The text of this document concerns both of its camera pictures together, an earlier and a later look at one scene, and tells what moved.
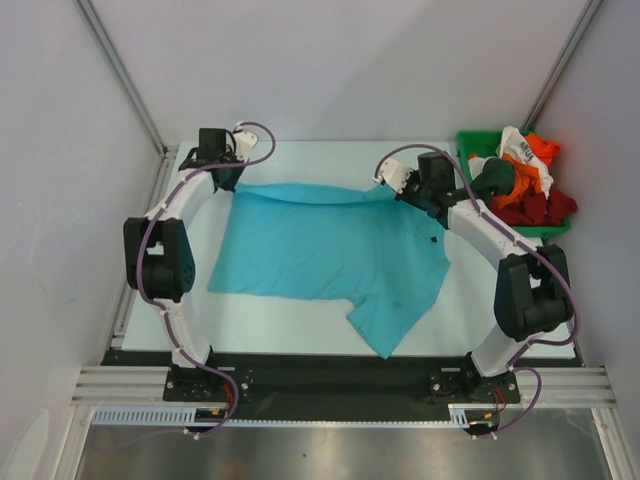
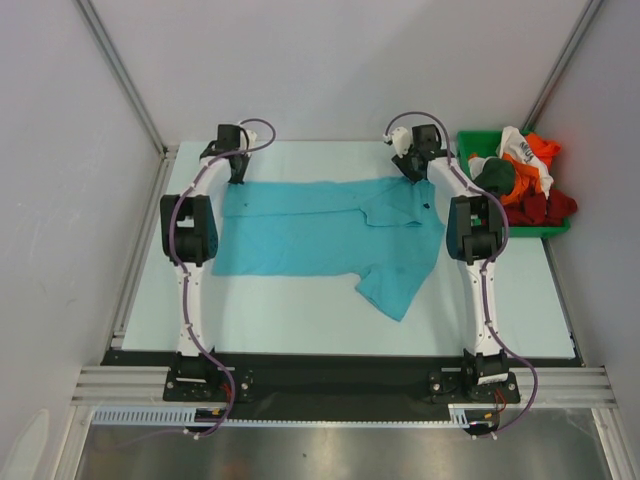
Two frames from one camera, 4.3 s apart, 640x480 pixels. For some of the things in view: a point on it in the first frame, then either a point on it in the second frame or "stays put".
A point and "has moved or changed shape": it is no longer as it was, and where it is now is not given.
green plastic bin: [485, 143] stays put
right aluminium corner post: [561, 65] stays put
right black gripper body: [433, 206] -> [411, 165]
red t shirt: [538, 210] stays put
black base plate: [346, 383] stays put
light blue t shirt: [327, 240] has moved or changed shape
